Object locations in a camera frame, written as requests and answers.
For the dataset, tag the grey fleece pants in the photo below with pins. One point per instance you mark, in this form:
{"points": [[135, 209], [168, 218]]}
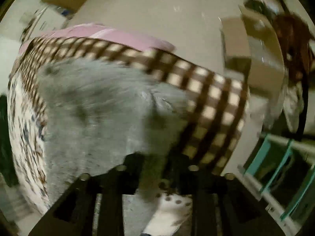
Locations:
{"points": [[99, 112]]}

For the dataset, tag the floral bed blanket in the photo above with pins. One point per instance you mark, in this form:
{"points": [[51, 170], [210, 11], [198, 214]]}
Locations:
{"points": [[28, 148]]}

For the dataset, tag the teal white rack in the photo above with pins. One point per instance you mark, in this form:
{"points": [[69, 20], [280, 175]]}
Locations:
{"points": [[281, 173]]}

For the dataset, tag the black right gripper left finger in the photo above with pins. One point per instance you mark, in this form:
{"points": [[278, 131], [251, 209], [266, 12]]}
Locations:
{"points": [[93, 205]]}

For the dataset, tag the open small cardboard box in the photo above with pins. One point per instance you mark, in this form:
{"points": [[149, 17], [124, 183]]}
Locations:
{"points": [[251, 47]]}

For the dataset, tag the brown checkered sheet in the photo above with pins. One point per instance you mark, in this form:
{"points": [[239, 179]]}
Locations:
{"points": [[217, 105]]}

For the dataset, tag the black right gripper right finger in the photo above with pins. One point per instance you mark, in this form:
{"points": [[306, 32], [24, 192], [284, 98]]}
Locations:
{"points": [[221, 205]]}

